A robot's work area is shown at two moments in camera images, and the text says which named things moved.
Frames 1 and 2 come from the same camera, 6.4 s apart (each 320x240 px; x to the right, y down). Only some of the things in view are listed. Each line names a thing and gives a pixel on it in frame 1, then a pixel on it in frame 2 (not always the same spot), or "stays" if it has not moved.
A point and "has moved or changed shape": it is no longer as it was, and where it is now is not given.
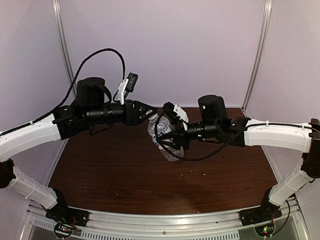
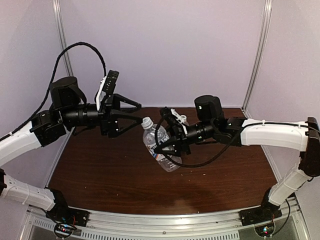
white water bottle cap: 153,118 -> 147,123
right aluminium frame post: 268,8 stays
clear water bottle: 156,125 has moved or changed shape
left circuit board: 63,230 stays
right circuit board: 265,230 stays
